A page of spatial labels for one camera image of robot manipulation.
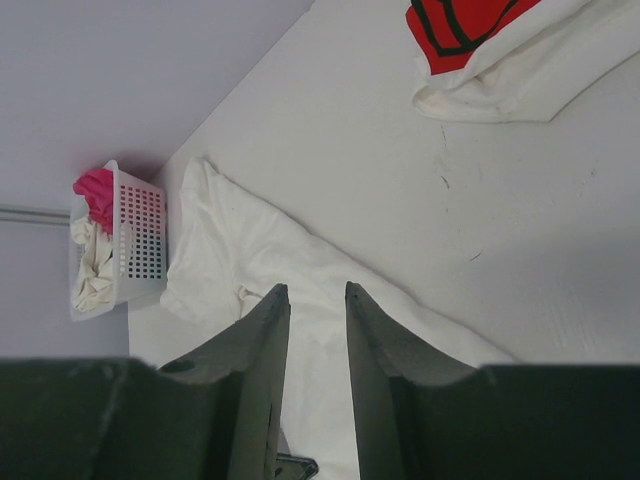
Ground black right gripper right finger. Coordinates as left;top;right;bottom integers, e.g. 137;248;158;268
345;282;530;479

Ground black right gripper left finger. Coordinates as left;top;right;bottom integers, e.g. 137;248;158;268
107;284;290;479

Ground plain white t-shirt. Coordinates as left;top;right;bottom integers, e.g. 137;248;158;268
161;158;512;479

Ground cream shirt in basket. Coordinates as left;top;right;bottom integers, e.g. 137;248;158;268
71;215;114;313

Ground white plastic laundry basket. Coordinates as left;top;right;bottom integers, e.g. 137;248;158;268
69;160;167;321

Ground pink garment in basket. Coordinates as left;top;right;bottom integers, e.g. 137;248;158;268
73;168;114;235

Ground folded Coca-Cola print t-shirt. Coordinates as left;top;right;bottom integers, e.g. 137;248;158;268
403;0;606;124

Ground aluminium frame post left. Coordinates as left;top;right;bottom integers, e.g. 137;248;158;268
0;204;70;225

